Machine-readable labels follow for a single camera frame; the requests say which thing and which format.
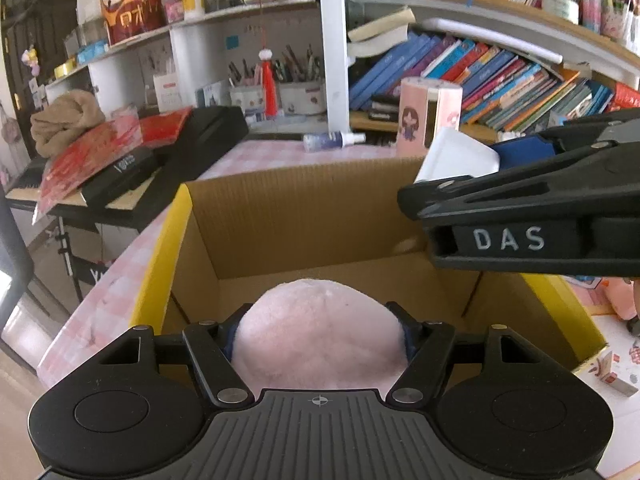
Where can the blue packets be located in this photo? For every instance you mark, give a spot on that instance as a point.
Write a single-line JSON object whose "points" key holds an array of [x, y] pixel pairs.
{"points": [[91, 54]]}

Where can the red cartoon figure lantern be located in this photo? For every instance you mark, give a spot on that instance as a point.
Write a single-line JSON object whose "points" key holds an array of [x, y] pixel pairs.
{"points": [[132, 7]]}

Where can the black keyboard stand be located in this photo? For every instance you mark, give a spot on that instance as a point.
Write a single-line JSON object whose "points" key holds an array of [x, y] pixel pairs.
{"points": [[70, 260]]}

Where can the yellow cardboard box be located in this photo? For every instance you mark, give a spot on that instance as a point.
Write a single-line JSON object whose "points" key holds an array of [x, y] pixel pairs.
{"points": [[310, 210]]}

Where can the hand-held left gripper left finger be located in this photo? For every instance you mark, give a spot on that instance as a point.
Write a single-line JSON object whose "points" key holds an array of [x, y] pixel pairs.
{"points": [[215, 355]]}

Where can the black electronic keyboard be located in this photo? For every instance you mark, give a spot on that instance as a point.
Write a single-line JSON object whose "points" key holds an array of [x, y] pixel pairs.
{"points": [[30, 190]]}

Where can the white card red label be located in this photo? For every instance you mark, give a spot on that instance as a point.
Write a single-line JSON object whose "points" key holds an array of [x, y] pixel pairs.
{"points": [[167, 91]]}

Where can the pink cylinder canister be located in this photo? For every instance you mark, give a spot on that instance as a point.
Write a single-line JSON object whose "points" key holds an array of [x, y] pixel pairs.
{"points": [[420, 120]]}

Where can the pink checked tablecloth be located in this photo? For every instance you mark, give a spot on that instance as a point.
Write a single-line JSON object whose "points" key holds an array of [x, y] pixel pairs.
{"points": [[100, 320]]}

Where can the black case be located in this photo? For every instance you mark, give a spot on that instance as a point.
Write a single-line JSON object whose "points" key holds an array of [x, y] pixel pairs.
{"points": [[210, 135]]}

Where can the red tassel ornament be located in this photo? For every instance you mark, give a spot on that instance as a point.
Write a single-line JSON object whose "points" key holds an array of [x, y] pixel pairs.
{"points": [[269, 90]]}

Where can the thick white book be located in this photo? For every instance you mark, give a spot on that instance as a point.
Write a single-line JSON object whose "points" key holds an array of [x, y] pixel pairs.
{"points": [[380, 27]]}

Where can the small red packet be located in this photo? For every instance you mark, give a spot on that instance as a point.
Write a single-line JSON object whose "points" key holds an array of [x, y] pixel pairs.
{"points": [[165, 127]]}

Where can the beige cloth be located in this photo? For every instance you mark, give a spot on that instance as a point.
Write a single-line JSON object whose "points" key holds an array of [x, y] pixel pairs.
{"points": [[65, 120]]}

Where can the small pink plush toy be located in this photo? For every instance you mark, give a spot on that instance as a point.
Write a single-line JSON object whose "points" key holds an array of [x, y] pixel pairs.
{"points": [[625, 297]]}

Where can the large red packet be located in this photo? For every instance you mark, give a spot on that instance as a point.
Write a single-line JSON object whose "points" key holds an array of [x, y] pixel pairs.
{"points": [[85, 160]]}

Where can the small white red-label box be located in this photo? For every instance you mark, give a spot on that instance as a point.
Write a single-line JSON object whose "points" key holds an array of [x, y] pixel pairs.
{"points": [[617, 377]]}

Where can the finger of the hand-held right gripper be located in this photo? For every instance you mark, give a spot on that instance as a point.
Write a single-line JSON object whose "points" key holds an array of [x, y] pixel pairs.
{"points": [[500, 195], [525, 150]]}

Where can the round white tin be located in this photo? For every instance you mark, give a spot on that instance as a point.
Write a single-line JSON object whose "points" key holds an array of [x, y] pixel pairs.
{"points": [[561, 9]]}

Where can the white wooden bookshelf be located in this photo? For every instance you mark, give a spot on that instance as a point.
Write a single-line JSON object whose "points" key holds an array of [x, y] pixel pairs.
{"points": [[332, 60]]}

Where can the large pink plush pig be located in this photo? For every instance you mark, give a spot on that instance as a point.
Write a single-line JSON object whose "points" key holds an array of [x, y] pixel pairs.
{"points": [[320, 335]]}

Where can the small hanging doll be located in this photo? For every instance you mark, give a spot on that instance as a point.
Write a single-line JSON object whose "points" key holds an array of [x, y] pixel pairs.
{"points": [[30, 57]]}

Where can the black long box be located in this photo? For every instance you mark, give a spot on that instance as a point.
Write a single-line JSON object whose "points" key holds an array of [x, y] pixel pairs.
{"points": [[122, 172]]}

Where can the clear spray bottle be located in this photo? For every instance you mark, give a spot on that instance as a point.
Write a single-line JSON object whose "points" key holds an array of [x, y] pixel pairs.
{"points": [[325, 141]]}

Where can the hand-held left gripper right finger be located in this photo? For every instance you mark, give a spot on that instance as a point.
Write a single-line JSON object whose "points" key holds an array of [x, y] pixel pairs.
{"points": [[424, 357]]}

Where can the red book box set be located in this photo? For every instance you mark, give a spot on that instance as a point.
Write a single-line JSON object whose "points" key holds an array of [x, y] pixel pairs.
{"points": [[625, 96]]}

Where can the white pen holder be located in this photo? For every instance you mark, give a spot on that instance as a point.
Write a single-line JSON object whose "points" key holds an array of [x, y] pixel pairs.
{"points": [[302, 99], [247, 100]]}

